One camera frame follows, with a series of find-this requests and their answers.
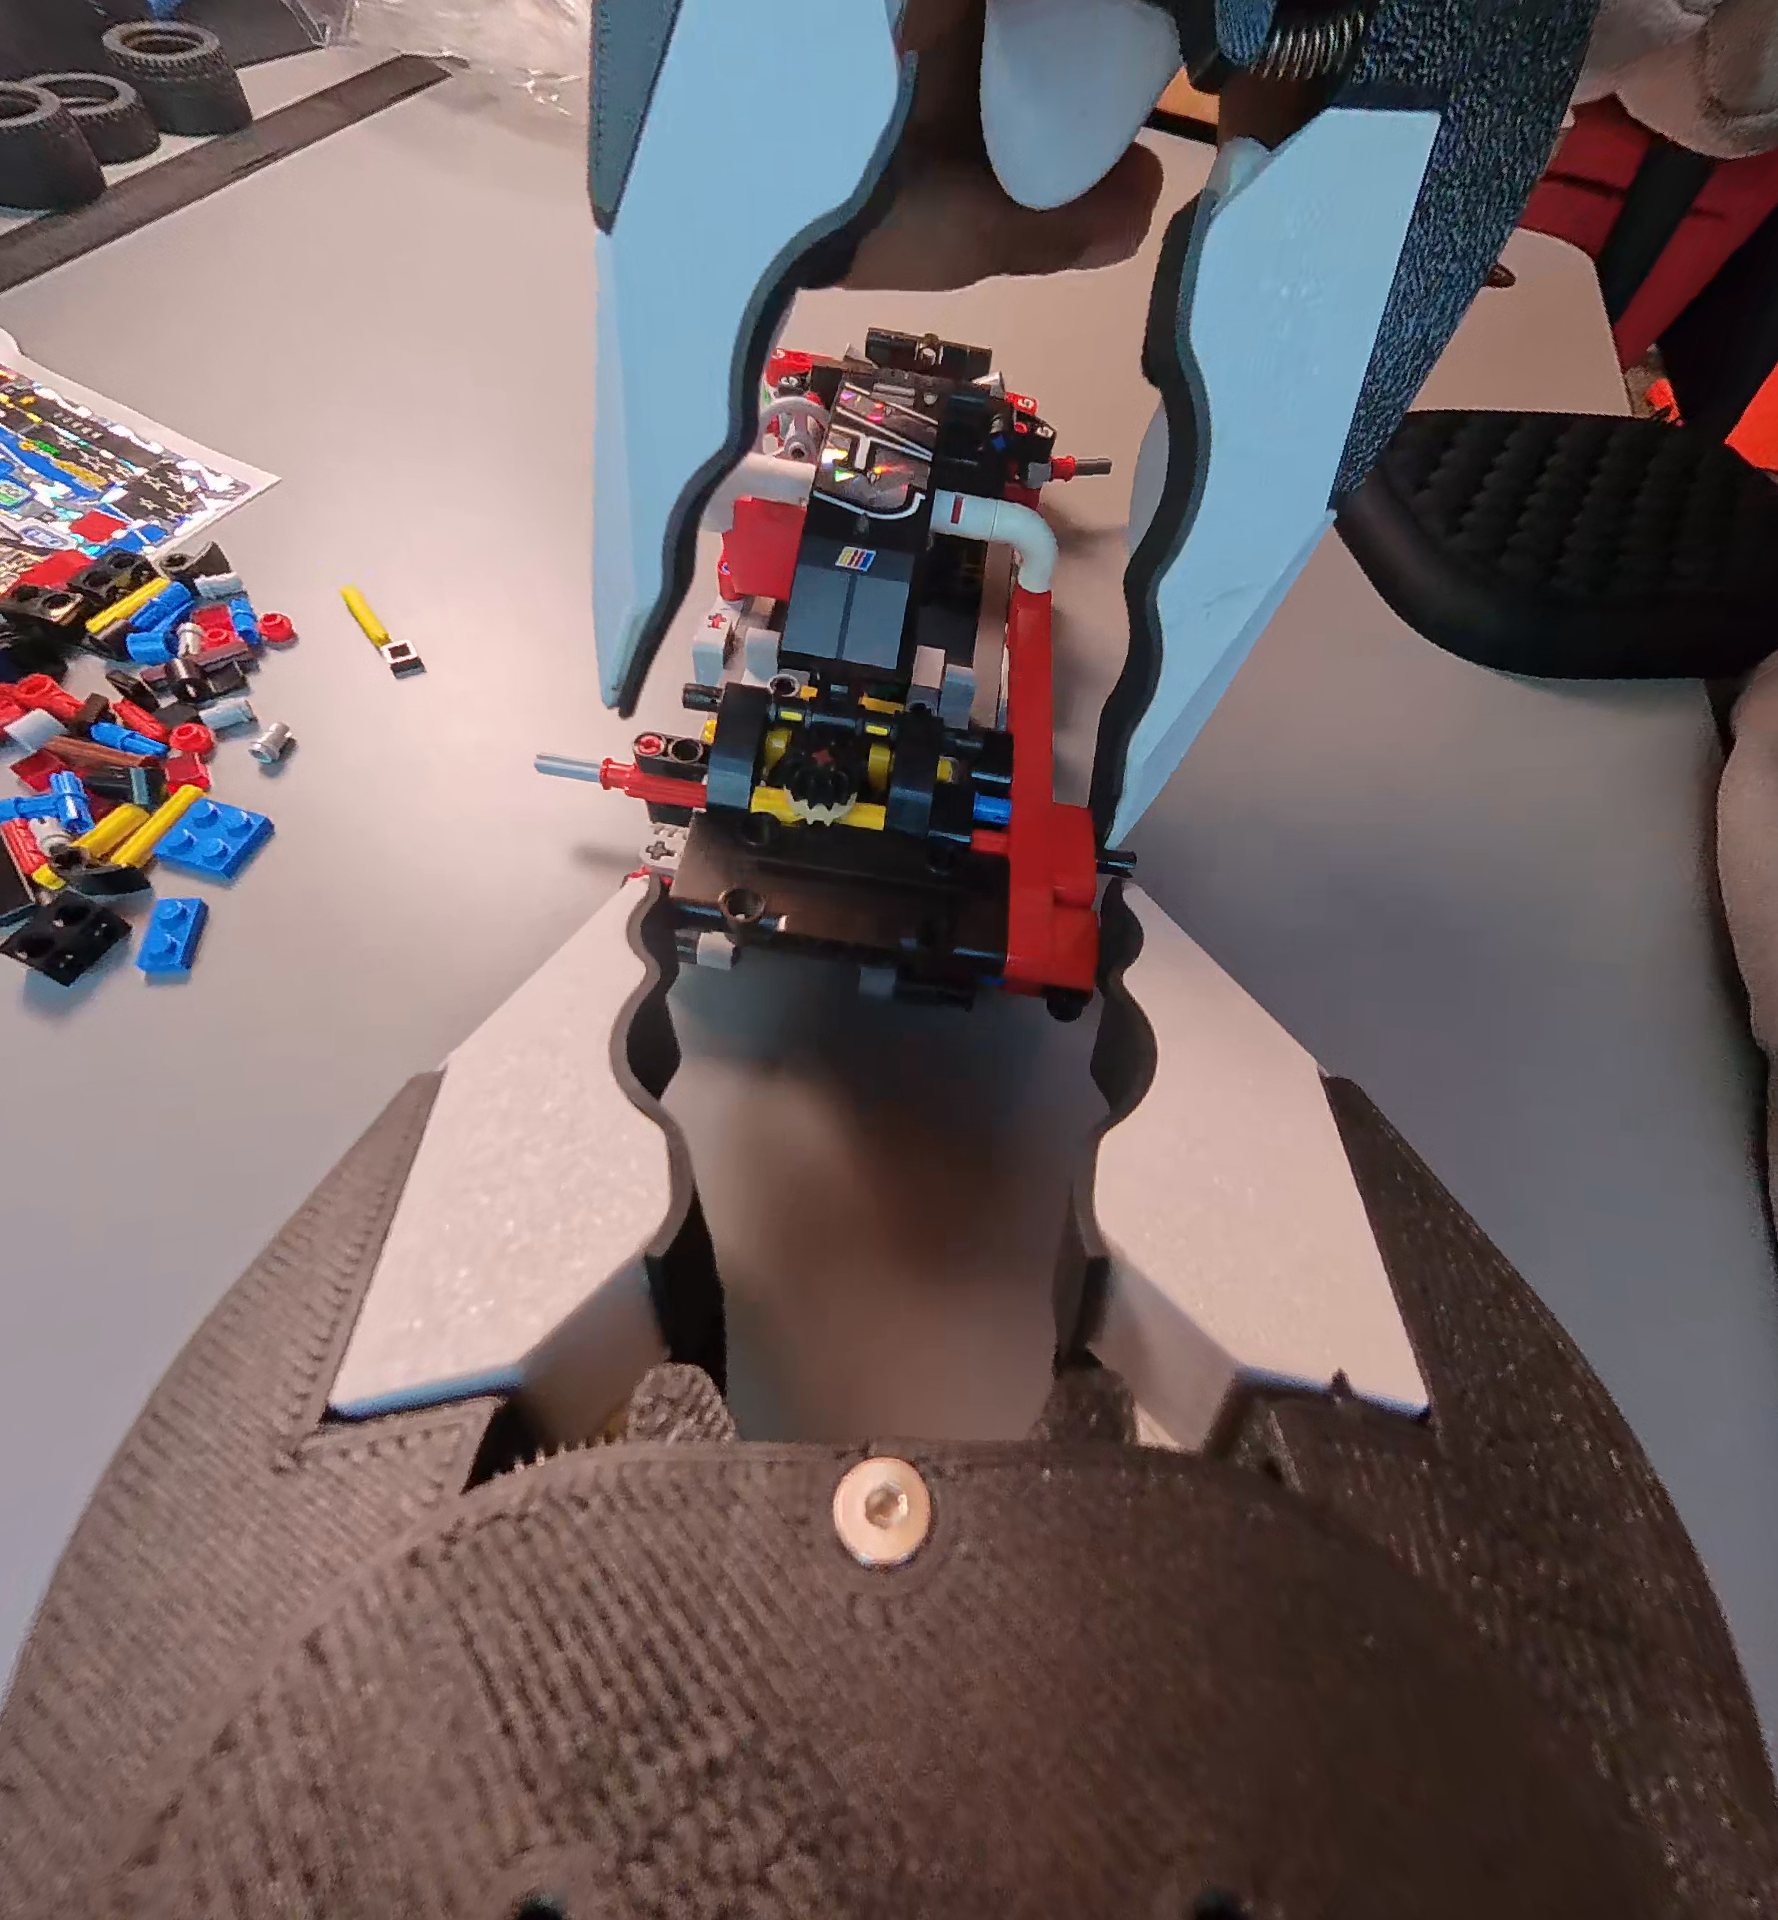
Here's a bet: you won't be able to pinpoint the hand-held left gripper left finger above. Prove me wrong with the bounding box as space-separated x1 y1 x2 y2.
325 882 734 1420

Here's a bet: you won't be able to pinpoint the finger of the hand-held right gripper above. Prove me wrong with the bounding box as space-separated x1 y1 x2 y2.
1092 108 1443 861
591 0 921 719

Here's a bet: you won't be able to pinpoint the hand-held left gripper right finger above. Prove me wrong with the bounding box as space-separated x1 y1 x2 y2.
1054 877 1433 1455

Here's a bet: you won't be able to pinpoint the lego car chassis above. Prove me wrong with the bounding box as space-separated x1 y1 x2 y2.
537 327 1138 1023

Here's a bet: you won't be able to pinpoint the pile of mixed lego pieces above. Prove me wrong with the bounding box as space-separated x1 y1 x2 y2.
0 541 304 989

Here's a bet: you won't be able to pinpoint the yellow lego axle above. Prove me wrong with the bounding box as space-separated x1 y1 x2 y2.
340 584 426 677

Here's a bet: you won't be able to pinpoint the person's right hand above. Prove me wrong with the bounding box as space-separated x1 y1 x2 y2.
842 42 1206 293

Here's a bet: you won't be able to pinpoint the crumpled clear plastic bags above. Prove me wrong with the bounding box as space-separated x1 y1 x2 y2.
297 0 598 93

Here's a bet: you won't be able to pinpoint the black chair armrest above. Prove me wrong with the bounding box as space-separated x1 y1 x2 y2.
1340 412 1778 681

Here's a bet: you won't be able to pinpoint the holographic sticker sheet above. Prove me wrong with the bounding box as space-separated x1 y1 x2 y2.
0 308 283 602

